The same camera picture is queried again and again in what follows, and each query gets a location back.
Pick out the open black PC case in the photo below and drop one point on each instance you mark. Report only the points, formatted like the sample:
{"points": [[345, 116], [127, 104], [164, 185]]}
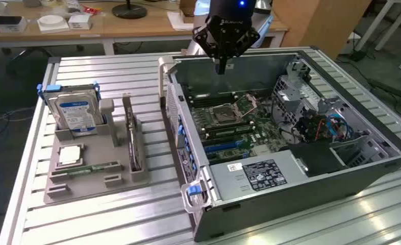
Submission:
{"points": [[288, 204]]}

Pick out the silver CPU chip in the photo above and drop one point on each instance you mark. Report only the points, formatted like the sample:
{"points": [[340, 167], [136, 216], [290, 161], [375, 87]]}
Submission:
{"points": [[68, 154]]}

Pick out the blue case release latch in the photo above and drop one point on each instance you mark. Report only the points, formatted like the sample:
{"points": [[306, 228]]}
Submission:
{"points": [[194, 191]]}

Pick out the wooden cabinet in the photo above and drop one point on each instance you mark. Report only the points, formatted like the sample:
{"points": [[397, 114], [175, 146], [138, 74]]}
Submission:
{"points": [[323, 25]]}

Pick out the black round lamp base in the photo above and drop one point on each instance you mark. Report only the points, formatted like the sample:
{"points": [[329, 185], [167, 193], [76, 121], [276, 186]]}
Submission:
{"points": [[130, 12]]}

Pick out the green motherboard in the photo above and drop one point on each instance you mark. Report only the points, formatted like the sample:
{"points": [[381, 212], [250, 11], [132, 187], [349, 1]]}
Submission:
{"points": [[264, 132]]}

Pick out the white round plastic part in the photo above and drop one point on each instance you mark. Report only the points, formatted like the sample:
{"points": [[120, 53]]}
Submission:
{"points": [[52, 25]]}

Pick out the black graphics card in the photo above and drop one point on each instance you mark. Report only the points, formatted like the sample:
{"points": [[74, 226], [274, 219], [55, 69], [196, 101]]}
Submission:
{"points": [[135, 148]]}

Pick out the red packet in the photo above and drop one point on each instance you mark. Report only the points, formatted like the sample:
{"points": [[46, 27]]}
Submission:
{"points": [[92, 10]]}

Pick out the open socket cover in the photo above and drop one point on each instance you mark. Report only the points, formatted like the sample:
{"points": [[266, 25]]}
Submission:
{"points": [[246, 104]]}

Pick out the wooden desk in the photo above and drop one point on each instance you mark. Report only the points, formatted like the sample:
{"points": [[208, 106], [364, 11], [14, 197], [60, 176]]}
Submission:
{"points": [[95, 32]]}

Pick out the black floor stand base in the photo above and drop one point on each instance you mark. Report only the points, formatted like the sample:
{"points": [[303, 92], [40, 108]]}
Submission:
{"points": [[391, 88]]}

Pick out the black power adapter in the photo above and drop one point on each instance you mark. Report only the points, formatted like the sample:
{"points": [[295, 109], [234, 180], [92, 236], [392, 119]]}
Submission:
{"points": [[357, 56]]}

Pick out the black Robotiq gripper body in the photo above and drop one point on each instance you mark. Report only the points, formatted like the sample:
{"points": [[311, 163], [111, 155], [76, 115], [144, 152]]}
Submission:
{"points": [[232, 15]]}

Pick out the green RAM stick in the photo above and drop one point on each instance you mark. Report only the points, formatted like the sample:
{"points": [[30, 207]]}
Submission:
{"points": [[95, 168]]}

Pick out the white paper stack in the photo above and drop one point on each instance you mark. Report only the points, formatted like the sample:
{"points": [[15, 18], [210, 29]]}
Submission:
{"points": [[180, 23]]}

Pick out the hard disk in blue caddy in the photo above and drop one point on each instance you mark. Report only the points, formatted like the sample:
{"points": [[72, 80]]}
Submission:
{"points": [[72, 112]]}

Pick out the black chair base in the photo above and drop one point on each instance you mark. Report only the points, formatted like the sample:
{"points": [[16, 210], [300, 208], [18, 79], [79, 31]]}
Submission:
{"points": [[16, 60]]}

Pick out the CPU socket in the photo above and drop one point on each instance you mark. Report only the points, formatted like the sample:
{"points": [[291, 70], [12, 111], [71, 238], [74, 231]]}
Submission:
{"points": [[226, 114]]}

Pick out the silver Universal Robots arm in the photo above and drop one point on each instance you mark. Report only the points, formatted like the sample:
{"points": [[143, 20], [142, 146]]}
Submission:
{"points": [[195, 49]]}

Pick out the blue slot retention clip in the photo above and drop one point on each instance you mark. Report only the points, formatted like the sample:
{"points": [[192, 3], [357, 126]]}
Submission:
{"points": [[186, 144], [194, 166], [190, 157], [180, 125]]}

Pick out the low metal disk bay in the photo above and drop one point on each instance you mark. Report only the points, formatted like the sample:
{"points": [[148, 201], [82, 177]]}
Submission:
{"points": [[356, 153]]}

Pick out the grey power supply unit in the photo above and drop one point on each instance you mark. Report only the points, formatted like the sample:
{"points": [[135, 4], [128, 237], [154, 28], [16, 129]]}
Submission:
{"points": [[227, 183]]}

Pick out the grey parts rack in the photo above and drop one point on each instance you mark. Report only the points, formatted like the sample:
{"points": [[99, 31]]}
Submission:
{"points": [[95, 153]]}

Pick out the grey cup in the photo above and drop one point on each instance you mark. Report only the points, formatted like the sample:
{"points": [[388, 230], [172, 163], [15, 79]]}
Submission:
{"points": [[32, 3]]}

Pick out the brown cardboard box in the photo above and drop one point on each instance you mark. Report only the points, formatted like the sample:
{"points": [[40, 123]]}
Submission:
{"points": [[187, 7]]}

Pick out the white box with black top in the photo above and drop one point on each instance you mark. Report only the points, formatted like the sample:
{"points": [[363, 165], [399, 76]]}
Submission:
{"points": [[11, 26]]}

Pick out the installed black RAM stick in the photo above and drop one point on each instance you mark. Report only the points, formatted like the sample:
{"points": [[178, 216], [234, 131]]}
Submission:
{"points": [[230, 131]]}

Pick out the white table frame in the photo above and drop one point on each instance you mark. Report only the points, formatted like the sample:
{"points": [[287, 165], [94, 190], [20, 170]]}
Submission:
{"points": [[373, 25]]}

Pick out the long black expansion slot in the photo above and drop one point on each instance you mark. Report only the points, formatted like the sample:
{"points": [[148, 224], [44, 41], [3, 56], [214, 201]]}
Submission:
{"points": [[226, 140]]}

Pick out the tall metal disk bay cage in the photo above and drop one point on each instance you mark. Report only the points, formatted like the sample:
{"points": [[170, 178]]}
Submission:
{"points": [[295, 102]]}

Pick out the small white labelled box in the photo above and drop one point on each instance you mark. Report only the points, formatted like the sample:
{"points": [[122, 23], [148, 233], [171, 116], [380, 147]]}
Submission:
{"points": [[80, 23]]}

